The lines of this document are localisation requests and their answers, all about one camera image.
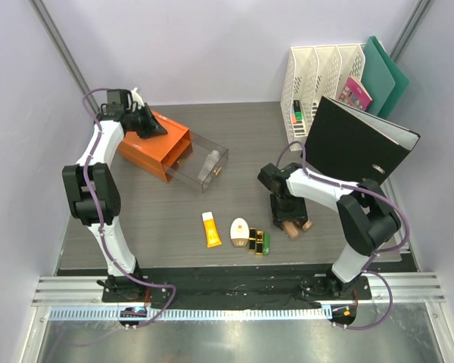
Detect cream oval compact bottle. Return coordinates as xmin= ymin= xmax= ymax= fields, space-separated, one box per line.
xmin=230 ymin=218 xmax=250 ymax=247

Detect green lipstick box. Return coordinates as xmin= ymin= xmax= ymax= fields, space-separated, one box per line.
xmin=263 ymin=233 xmax=271 ymax=256

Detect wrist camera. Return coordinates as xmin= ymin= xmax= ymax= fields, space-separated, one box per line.
xmin=257 ymin=163 xmax=286 ymax=195
xmin=105 ymin=88 xmax=131 ymax=110

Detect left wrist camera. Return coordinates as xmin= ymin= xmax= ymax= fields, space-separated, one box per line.
xmin=105 ymin=88 xmax=131 ymax=110

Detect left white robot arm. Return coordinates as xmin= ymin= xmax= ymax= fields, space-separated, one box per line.
xmin=62 ymin=104 xmax=166 ymax=302

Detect black lever arch binder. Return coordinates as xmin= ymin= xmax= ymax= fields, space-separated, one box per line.
xmin=305 ymin=96 xmax=420 ymax=185

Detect green folder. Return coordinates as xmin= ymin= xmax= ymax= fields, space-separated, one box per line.
xmin=373 ymin=37 xmax=409 ymax=119
xmin=362 ymin=36 xmax=395 ymax=116

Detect beige foundation bottle black cap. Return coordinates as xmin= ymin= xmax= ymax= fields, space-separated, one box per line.
xmin=281 ymin=221 xmax=299 ymax=240

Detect clear liquid bottle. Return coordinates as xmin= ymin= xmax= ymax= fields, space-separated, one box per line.
xmin=197 ymin=150 xmax=219 ymax=182

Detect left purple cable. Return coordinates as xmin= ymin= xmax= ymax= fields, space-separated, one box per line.
xmin=81 ymin=87 xmax=177 ymax=329

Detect clear acrylic drawer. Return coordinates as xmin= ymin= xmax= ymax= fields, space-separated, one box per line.
xmin=163 ymin=132 xmax=229 ymax=193

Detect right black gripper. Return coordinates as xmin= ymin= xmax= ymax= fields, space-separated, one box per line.
xmin=271 ymin=194 xmax=308 ymax=229

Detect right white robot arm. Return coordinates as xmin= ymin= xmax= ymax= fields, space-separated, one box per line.
xmin=258 ymin=163 xmax=401 ymax=299

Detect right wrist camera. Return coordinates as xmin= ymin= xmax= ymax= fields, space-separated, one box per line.
xmin=257 ymin=163 xmax=286 ymax=195

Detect white mesh file rack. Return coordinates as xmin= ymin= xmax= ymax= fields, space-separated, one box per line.
xmin=280 ymin=43 xmax=365 ymax=143

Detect beige foundation bottle clear cap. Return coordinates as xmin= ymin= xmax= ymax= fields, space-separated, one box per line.
xmin=297 ymin=220 xmax=313 ymax=231

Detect orange white tube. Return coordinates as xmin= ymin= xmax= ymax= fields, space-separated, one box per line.
xmin=202 ymin=212 xmax=222 ymax=248

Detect green folder front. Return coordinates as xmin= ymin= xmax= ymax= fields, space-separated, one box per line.
xmin=362 ymin=36 xmax=395 ymax=116

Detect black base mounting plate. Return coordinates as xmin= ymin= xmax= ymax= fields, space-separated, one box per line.
xmin=98 ymin=265 xmax=372 ymax=310

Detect pink booklet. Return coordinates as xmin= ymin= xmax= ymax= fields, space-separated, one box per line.
xmin=336 ymin=76 xmax=372 ymax=111

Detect orange drawer organizer box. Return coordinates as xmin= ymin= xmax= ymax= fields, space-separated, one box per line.
xmin=118 ymin=110 xmax=192 ymax=182

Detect green folder back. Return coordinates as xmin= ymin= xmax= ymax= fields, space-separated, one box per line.
xmin=373 ymin=37 xmax=409 ymax=119

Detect white slotted cable duct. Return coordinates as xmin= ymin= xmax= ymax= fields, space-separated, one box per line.
xmin=48 ymin=305 xmax=332 ymax=322

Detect green orange highlighter markers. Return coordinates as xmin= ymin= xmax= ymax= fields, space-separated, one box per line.
xmin=291 ymin=100 xmax=303 ymax=125

